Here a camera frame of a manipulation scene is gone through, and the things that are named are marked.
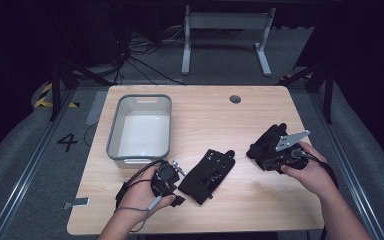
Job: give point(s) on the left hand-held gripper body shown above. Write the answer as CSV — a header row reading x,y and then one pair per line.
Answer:
x,y
165,175

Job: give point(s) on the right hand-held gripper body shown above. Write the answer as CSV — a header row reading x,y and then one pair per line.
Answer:
x,y
290,160

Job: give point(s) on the black glove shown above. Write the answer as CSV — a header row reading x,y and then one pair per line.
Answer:
x,y
265,141
206,176

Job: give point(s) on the person's right hand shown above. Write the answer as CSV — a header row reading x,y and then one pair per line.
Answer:
x,y
313,176

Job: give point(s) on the person's left hand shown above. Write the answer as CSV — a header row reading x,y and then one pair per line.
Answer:
x,y
138,195

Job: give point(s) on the gray plastic bin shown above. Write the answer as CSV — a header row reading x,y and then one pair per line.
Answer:
x,y
143,133

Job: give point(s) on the black tripod stand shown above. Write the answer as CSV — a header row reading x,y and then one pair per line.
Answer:
x,y
56,90
328,93

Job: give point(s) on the gray floor tape patch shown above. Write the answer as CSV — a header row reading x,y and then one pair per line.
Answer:
x,y
96,106

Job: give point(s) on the small metal bracket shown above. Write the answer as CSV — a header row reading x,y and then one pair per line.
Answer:
x,y
80,202

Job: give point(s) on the white metal desk frame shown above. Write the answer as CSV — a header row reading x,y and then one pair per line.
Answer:
x,y
225,20

